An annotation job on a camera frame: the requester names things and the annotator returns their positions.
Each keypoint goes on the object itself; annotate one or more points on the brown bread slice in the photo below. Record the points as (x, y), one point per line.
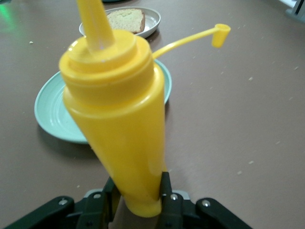
(128, 20)

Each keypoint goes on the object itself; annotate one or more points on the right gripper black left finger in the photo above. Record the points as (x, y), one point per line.
(95, 210)

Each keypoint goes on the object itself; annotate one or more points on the yellow squeeze bottle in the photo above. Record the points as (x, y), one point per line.
(119, 114)

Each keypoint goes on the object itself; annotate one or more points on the beige plate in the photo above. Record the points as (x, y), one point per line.
(152, 21)

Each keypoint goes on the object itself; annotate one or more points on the light green plate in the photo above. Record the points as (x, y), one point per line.
(54, 114)

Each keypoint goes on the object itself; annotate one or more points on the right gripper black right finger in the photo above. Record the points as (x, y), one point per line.
(171, 210)

